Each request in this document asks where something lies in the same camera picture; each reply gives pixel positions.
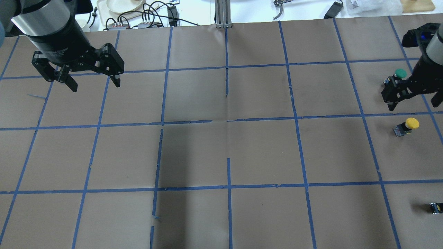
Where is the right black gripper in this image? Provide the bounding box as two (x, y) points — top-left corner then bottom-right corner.
(381, 23), (443, 111)

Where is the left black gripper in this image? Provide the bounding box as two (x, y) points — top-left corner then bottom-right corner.
(28, 17), (125, 92)

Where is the yellow push button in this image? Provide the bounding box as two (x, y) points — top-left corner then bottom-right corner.
(393, 118), (420, 137)

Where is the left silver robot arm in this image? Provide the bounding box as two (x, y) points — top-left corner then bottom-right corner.
(1, 0), (125, 92)

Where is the green push button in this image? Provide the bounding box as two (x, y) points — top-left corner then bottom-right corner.
(383, 69), (408, 86)

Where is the wooden board stand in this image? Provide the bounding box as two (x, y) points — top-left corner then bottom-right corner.
(400, 0), (436, 14)

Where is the red push button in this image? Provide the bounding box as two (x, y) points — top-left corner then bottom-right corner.
(429, 202), (443, 214)

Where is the beige plate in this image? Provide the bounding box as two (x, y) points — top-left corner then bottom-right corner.
(106, 0), (144, 14)

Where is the clear plastic bag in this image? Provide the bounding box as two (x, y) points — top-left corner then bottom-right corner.
(344, 0), (403, 16)

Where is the black power adapter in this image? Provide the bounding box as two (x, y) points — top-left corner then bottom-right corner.
(323, 0), (344, 19)

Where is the aluminium frame post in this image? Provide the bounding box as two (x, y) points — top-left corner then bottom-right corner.
(215, 0), (232, 29)

